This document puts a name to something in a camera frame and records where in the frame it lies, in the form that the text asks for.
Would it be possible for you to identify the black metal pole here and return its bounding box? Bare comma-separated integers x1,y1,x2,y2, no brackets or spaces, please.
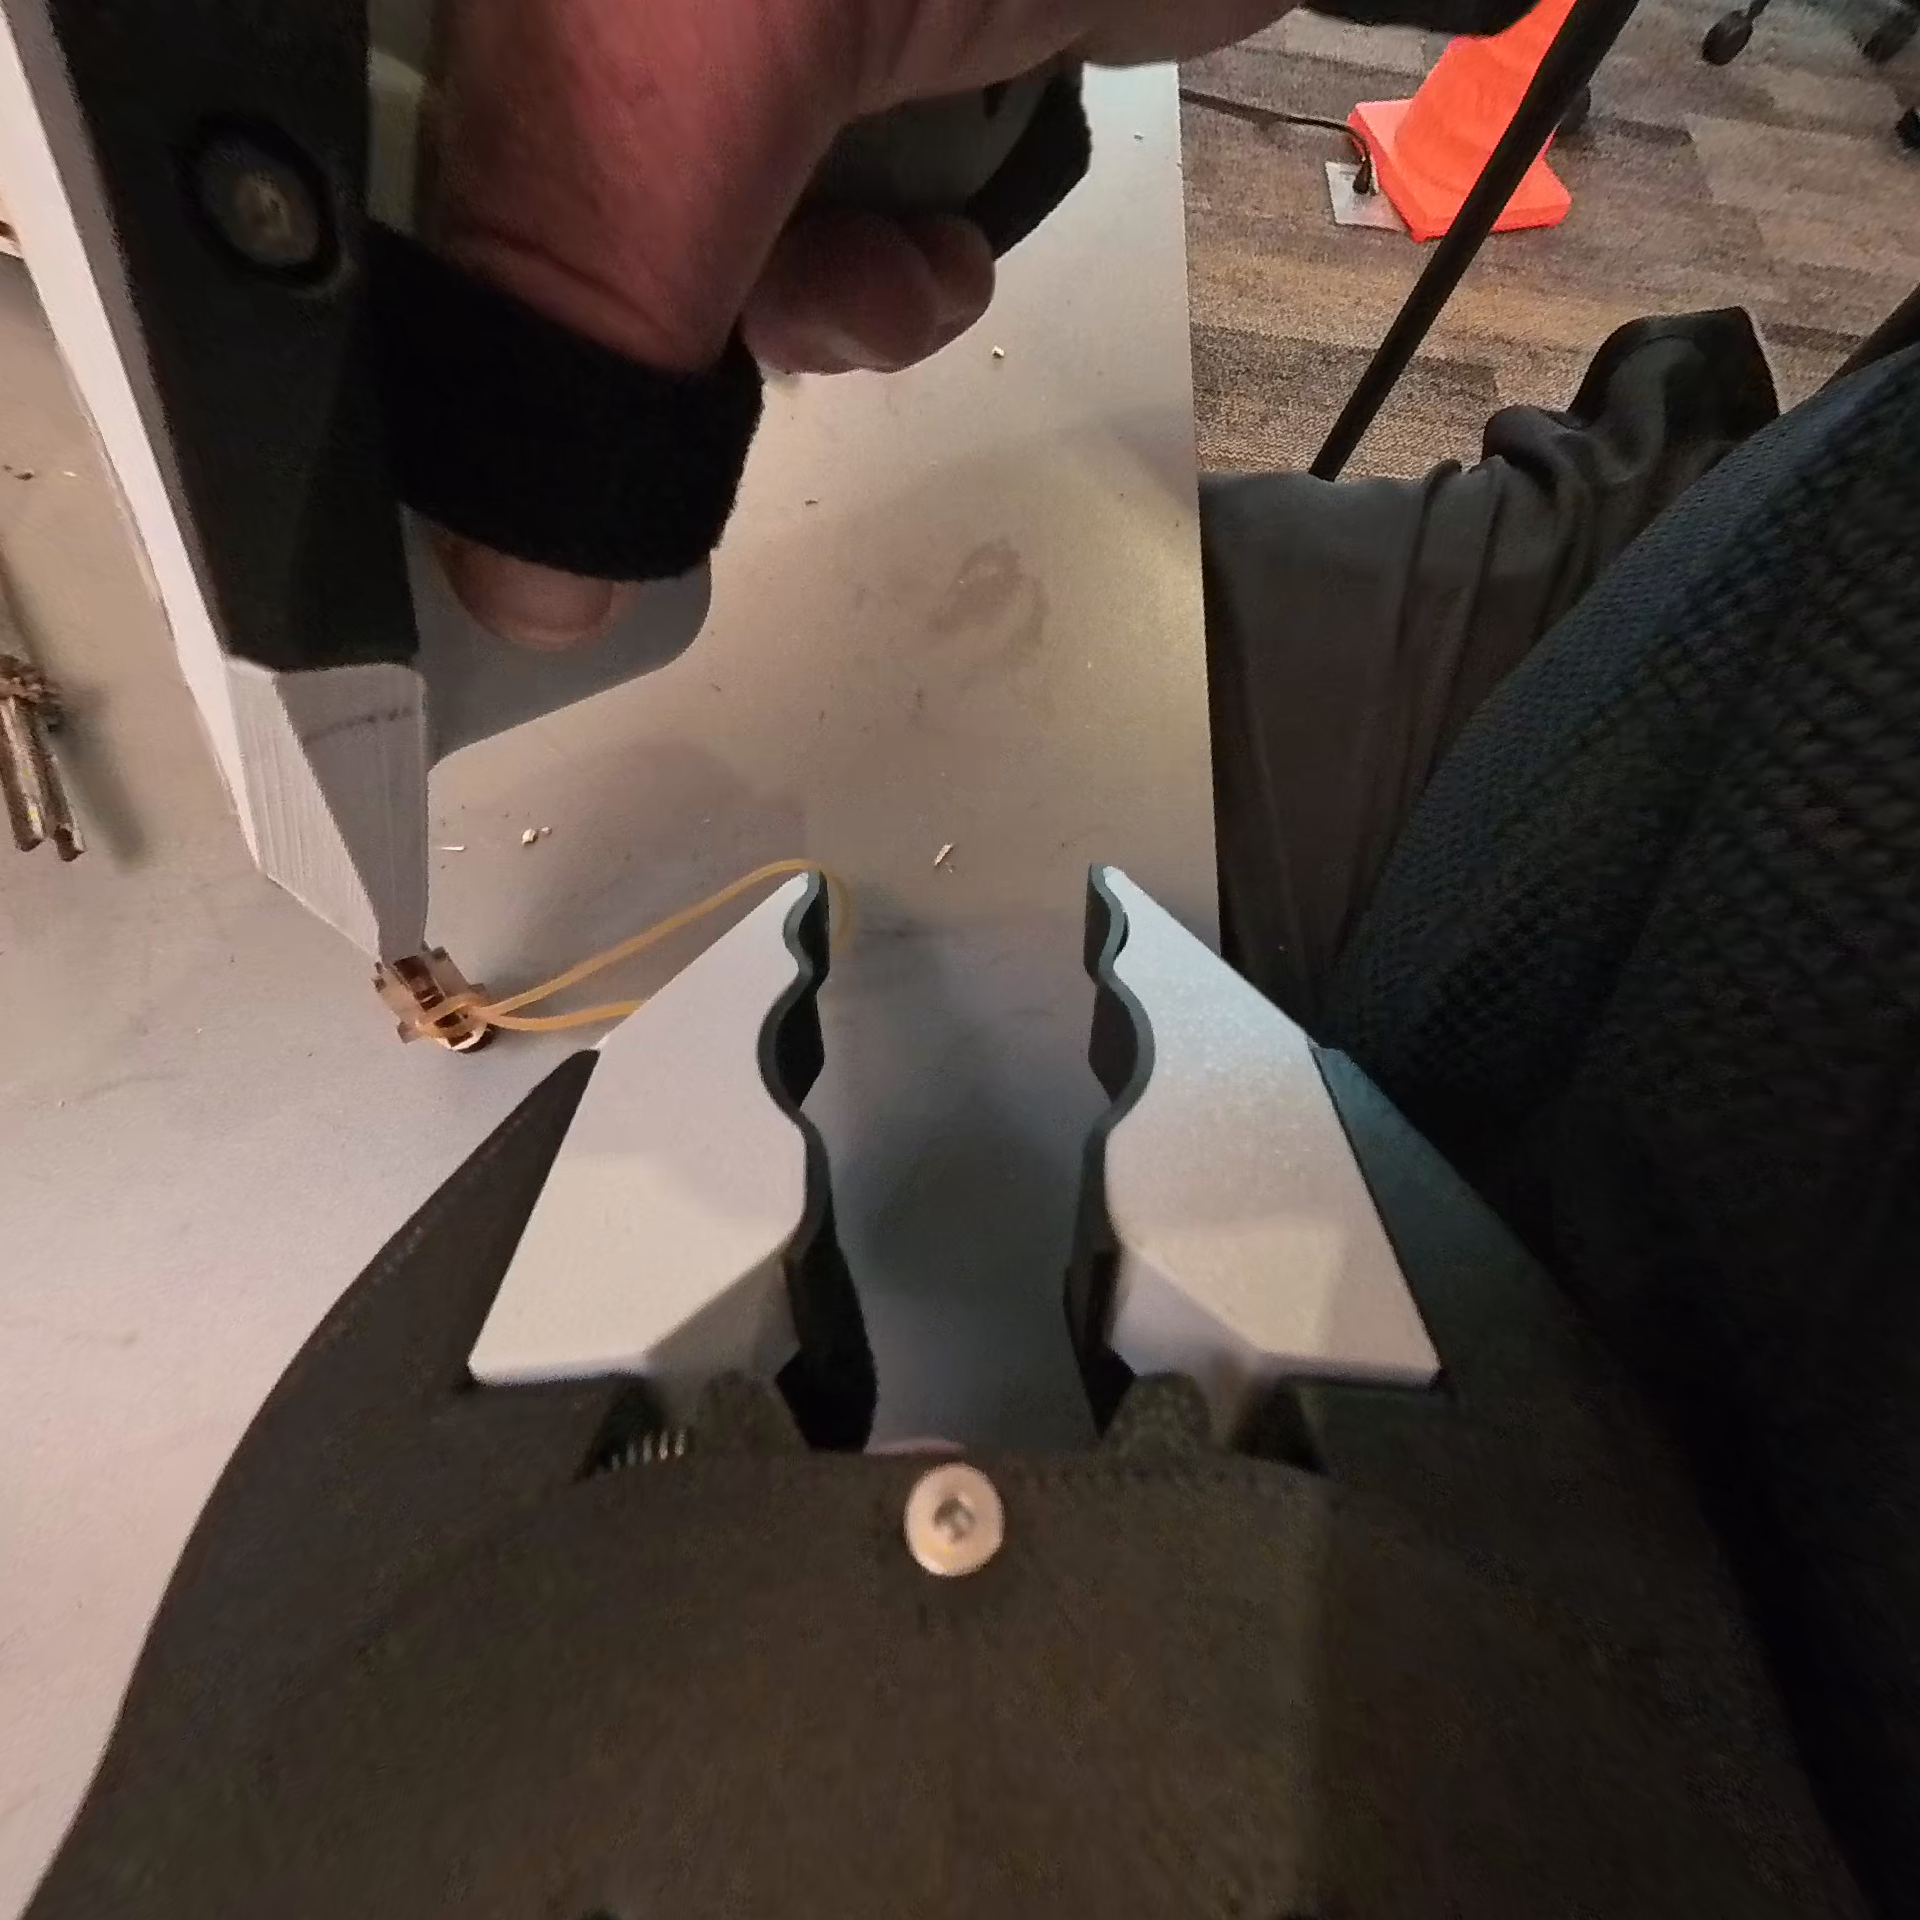
1307,0,1641,484

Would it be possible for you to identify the person's right hand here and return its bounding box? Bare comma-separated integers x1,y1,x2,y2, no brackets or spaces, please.
421,0,1294,651

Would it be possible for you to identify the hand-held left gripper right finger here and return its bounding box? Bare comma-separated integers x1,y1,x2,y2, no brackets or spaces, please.
1066,862,1444,1443

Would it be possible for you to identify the black chair wheel base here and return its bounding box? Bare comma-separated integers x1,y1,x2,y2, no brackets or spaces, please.
1703,0,1920,65

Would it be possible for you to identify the orange cone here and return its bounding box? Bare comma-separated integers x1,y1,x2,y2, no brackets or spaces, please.
1345,0,1573,243

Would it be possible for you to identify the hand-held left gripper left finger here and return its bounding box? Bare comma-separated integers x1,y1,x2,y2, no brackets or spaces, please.
467,869,879,1448

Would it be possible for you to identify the dark wooden gear axle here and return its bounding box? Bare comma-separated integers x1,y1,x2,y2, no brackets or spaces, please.
0,577,88,864

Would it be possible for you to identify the black floor cable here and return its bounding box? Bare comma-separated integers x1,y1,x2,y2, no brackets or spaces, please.
1182,87,1365,140

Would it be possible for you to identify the wooden cross-shaped part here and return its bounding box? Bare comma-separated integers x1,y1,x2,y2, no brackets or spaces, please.
373,944,492,1055

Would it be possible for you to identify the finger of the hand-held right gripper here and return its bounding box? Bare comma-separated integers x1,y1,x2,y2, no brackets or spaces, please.
0,0,431,964

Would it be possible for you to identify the tan rubber band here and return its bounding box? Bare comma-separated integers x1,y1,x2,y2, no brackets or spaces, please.
448,856,859,1040

